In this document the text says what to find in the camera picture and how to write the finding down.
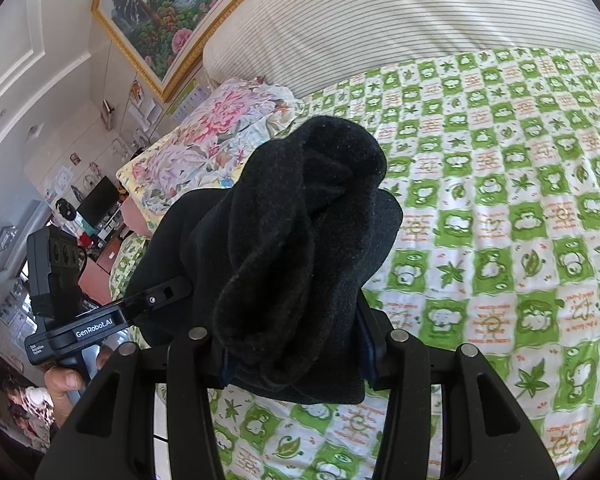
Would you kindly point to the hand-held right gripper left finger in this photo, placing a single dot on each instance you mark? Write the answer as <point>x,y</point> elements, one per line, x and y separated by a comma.
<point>200,360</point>

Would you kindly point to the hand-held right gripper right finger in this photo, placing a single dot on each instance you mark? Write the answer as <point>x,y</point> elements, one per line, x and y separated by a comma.
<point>370,350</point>

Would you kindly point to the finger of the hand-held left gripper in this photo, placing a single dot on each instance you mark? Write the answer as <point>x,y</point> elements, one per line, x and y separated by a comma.
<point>152,299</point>

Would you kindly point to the black pants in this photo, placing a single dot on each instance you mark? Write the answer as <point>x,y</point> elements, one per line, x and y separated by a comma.
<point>290,240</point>

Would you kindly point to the person's left hand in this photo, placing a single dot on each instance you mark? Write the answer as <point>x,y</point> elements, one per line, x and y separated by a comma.
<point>62,385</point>

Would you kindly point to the green printed pillow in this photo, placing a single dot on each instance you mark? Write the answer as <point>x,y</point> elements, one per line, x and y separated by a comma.
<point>125,265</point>

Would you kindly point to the pink pillow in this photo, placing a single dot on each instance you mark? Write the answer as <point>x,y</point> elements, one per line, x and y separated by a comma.
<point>135,215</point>

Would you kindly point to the black monitor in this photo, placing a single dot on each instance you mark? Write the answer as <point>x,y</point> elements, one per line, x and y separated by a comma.
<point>97,200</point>

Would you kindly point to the floral pillow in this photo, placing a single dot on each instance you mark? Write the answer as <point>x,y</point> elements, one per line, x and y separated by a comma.
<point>200,145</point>

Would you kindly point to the green printed bed sheet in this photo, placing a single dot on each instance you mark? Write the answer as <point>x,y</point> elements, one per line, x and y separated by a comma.
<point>505,260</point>

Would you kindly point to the gold framed floral painting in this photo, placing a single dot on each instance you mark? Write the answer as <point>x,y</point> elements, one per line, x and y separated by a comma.
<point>170,5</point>

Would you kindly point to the striped white headboard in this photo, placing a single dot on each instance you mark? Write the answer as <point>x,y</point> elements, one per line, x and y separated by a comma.
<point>405,10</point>

